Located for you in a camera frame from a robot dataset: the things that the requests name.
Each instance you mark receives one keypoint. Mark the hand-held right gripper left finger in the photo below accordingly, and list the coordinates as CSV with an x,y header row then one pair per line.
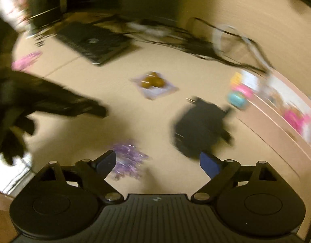
x,y
106,163

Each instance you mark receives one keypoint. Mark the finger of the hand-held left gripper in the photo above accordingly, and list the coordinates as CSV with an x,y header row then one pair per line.
x,y
94,108

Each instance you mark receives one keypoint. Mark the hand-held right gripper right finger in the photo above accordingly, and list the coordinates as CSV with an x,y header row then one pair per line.
x,y
209,165

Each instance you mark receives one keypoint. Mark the black plush toy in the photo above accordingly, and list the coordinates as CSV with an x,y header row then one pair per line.
x,y
201,124

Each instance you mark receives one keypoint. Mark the brown candy balls packet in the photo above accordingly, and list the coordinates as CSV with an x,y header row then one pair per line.
x,y
151,81

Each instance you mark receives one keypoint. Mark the pink cardboard box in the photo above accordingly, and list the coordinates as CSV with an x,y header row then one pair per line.
x,y
271,131

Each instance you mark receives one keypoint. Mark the yellow plastic toy piece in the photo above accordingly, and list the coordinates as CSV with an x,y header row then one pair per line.
x,y
236,79

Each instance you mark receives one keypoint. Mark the pink plastic toy strainer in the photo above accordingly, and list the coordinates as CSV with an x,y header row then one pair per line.
x,y
294,120

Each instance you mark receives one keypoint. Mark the person's left hand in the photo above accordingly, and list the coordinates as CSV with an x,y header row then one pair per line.
x,y
15,139

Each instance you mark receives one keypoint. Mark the pale pink object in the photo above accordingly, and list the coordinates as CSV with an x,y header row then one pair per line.
x,y
25,61

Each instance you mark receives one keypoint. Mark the black keyboard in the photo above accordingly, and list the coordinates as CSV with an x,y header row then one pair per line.
x,y
94,43

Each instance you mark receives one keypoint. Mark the dark bulky object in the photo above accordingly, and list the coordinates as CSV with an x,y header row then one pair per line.
x,y
44,5

